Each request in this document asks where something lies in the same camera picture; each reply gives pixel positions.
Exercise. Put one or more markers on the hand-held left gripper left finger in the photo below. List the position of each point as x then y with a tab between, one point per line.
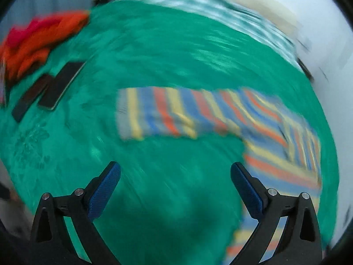
104	190

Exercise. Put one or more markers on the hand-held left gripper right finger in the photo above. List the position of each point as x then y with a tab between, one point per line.
248	190

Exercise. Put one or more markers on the striped small shirt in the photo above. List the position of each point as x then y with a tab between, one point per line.
220	113

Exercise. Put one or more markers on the orange red clothes pile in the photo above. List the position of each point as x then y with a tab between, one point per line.
33	44

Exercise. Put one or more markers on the black smartphone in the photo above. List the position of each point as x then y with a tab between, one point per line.
60	85

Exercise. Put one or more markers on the green blanket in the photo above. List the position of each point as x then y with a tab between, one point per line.
165	60

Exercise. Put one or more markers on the green white checkered cloth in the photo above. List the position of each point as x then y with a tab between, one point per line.
220	13

